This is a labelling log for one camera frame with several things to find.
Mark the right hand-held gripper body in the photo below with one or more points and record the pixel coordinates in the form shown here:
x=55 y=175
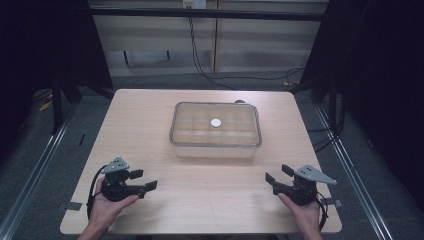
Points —
x=301 y=190

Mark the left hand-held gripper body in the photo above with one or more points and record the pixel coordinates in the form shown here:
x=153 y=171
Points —
x=116 y=188

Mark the person's right hand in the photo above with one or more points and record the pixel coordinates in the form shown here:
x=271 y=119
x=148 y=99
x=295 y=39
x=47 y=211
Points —
x=303 y=213

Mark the person's left hand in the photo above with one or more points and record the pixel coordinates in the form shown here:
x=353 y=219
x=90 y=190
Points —
x=106 y=210

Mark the grey tape strip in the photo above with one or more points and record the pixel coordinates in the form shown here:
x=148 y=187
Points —
x=73 y=206
x=333 y=201

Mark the black floor tape piece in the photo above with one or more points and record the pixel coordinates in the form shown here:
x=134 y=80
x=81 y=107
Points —
x=81 y=139

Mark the clear plastic storage box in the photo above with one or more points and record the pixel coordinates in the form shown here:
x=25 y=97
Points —
x=215 y=131

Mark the white round disc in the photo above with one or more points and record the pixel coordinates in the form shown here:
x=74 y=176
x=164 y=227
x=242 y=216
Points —
x=216 y=122

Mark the small brown round object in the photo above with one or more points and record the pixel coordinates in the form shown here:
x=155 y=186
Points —
x=239 y=101

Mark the black metal stand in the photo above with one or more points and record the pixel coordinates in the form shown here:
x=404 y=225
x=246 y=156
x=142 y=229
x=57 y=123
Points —
x=57 y=100

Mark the yellow floor tape piece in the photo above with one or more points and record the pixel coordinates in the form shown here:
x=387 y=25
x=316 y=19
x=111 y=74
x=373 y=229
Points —
x=45 y=106

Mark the dark curtain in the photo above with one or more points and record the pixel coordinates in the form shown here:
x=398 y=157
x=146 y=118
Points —
x=40 y=66
x=376 y=83

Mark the black horizontal bar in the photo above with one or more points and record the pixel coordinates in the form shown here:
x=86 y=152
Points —
x=206 y=13

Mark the metal floor rail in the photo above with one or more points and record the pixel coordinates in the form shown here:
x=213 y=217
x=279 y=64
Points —
x=30 y=186
x=353 y=173

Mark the white wall socket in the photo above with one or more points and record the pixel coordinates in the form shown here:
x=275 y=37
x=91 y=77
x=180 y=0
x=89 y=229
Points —
x=195 y=3

